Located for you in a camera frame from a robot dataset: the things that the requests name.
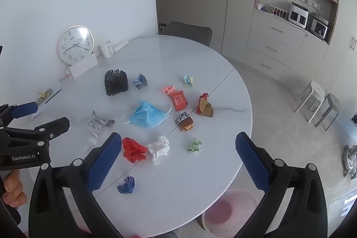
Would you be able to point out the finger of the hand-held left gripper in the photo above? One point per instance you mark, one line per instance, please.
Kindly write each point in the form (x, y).
(26, 109)
(53, 126)

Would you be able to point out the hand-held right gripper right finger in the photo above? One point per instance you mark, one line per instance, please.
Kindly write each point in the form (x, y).
(251, 164)

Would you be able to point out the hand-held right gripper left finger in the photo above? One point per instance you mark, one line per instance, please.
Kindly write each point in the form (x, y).
(103, 164)

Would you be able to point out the blue printed paper box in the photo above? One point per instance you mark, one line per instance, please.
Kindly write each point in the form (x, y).
(140, 81)

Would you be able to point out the person's left hand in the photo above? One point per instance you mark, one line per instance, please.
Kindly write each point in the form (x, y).
(12, 189)

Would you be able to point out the white paper sheet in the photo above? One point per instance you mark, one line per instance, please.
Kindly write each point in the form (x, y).
(51, 108)

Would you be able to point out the yellow binder clip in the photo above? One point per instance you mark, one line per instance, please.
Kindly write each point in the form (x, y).
(44, 94)

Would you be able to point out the clear crumpled plastic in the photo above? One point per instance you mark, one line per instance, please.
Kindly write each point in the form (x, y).
(90, 143)

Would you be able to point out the black pen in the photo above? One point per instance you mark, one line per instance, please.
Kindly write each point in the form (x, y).
(53, 95)

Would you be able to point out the dark blue crumpled wrapper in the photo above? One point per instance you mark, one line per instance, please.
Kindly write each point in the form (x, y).
(127, 185)

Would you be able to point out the red crumpled plastic bag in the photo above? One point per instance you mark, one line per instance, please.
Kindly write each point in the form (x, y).
(134, 150)

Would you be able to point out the silver crumpled wrapper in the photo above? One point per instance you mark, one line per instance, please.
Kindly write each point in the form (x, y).
(97, 122)

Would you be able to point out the pink waste bin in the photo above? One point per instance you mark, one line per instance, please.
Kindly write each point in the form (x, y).
(223, 213)

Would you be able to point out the white crumpled tissue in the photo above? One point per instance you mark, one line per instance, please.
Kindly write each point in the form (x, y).
(158, 149)

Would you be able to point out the green crumpled paper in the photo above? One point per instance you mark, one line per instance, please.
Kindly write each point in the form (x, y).
(194, 146)

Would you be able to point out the blue face mask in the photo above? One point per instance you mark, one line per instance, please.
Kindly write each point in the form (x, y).
(146, 116)

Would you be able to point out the white card box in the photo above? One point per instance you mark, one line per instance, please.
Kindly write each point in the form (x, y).
(83, 66)

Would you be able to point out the red brown crumpled paper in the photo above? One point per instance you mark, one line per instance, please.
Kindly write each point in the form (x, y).
(205, 107)

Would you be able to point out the black mesh pen holder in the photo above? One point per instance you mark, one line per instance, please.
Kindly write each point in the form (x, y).
(116, 83)

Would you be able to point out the black white brown crumpled carton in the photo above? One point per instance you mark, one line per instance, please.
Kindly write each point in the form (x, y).
(184, 122)

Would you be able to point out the white square cup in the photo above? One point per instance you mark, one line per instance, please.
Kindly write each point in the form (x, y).
(107, 49)

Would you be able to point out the white stool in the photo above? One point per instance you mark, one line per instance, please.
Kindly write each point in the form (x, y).
(313, 93)

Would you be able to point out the red snack packet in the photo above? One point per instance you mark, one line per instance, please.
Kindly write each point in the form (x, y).
(178, 100)

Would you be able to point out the grey stool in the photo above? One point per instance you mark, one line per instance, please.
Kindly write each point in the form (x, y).
(330, 107)

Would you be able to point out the pink crumpled paper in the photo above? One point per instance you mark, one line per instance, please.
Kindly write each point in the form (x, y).
(168, 89)

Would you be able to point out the grey round floor device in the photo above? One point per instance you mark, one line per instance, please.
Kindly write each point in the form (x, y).
(350, 161)

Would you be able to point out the yellow blue crumpled paper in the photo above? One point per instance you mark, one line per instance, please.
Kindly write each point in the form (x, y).
(188, 81)

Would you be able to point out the white paper roll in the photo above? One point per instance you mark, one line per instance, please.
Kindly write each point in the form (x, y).
(120, 45)

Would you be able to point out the grey drawer cabinet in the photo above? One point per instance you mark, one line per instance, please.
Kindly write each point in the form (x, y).
(273, 42)

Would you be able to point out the grey chair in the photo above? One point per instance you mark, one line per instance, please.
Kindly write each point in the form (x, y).
(187, 31)

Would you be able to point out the silver microwave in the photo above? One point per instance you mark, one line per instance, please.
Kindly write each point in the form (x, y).
(319, 27)

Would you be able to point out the white countertop appliance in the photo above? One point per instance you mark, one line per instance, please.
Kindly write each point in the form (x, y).
(298, 15)

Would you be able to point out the round white wall clock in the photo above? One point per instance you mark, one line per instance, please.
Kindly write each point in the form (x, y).
(75, 45)

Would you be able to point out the tall grey wall cabinet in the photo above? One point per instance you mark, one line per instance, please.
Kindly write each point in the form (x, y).
(237, 3)

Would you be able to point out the white wall power strip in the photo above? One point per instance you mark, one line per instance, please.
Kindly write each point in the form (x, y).
(305, 0)

